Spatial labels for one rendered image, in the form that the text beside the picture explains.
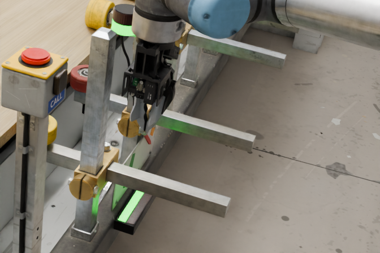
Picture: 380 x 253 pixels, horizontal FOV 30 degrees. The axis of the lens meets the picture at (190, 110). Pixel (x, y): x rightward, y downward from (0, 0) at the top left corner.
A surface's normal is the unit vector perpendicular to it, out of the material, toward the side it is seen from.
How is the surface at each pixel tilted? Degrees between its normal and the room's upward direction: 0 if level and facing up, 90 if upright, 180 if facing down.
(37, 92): 90
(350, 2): 59
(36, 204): 90
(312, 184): 0
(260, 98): 0
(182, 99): 0
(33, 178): 90
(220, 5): 90
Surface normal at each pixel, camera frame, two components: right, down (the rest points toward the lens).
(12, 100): -0.29, 0.45
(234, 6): 0.52, 0.50
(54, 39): 0.15, -0.85
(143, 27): -0.50, 0.37
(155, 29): -0.07, 0.50
